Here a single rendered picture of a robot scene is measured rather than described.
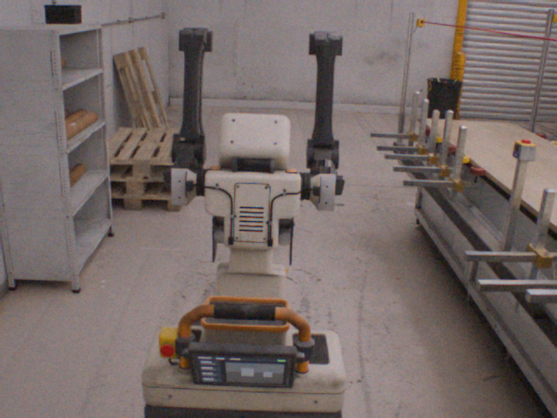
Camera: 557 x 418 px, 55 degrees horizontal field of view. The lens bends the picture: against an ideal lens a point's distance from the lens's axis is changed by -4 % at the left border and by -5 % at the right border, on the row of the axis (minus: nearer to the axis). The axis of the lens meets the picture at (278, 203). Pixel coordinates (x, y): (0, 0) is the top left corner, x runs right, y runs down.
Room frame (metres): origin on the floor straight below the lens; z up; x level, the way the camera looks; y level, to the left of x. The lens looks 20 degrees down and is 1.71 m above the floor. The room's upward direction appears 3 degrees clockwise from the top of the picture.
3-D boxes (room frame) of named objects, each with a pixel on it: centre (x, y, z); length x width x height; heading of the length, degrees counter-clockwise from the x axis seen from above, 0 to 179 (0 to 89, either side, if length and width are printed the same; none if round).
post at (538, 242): (1.94, -1.03, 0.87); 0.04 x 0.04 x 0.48; 2
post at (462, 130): (2.94, -0.99, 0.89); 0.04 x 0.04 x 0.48; 2
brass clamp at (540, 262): (1.92, -1.03, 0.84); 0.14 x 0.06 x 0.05; 2
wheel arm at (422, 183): (2.90, -0.89, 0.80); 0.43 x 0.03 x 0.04; 92
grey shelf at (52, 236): (3.35, 1.44, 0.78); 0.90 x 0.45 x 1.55; 2
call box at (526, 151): (2.20, -1.02, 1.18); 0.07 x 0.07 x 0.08; 2
